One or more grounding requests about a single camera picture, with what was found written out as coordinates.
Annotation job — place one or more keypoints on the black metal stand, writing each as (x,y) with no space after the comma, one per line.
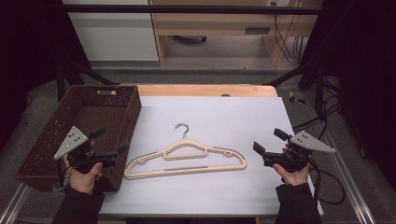
(60,81)
(318,87)

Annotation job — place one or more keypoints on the person's left hand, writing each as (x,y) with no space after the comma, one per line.
(84,182)

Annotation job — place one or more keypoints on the beige clothes hanger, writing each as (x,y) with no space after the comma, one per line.
(186,170)

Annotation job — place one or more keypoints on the aluminium rail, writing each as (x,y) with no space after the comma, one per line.
(348,180)
(14,205)

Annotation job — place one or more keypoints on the wooden table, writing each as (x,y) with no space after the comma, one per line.
(202,90)

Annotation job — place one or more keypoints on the person's right hand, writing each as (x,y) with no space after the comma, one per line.
(294,178)

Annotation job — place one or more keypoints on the white table sheet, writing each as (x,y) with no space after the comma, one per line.
(218,118)

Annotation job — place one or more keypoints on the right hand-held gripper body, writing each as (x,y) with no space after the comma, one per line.
(308,142)

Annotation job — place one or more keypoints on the yellow and black tool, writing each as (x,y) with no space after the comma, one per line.
(294,99)

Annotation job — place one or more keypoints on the light wooden desk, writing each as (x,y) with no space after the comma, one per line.
(211,23)

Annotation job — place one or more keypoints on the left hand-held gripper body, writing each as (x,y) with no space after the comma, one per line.
(72,140)

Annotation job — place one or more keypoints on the white cabinet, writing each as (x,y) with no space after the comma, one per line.
(115,37)

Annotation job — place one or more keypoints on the brown woven basket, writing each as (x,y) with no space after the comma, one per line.
(93,109)

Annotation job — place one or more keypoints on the black horizontal frame bar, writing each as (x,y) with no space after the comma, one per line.
(186,9)

